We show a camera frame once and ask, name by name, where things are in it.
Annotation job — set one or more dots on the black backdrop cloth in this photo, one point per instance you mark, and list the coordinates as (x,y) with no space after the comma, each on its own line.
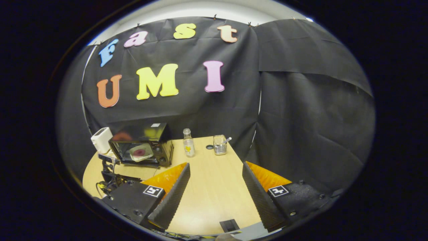
(301,117)

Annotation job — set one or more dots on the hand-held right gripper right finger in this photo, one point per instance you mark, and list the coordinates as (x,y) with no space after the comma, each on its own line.
(262,204)

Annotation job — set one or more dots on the clear bottle yellow label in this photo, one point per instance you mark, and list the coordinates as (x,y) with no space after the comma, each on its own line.
(189,147)

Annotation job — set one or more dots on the white square plate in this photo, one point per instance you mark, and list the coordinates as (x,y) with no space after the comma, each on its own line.
(148,158)

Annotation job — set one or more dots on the white toaster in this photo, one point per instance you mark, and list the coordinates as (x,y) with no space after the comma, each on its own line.
(102,139)

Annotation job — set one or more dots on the thin white straw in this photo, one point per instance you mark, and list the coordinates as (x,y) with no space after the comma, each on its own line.
(228,140)

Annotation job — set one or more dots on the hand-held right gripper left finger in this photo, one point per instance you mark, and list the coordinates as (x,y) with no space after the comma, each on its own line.
(172,201)

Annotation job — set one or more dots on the black electric oven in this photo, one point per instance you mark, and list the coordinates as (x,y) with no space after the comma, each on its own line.
(147,129)

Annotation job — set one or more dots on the pink round food slice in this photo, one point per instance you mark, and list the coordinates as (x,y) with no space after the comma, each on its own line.
(139,152)

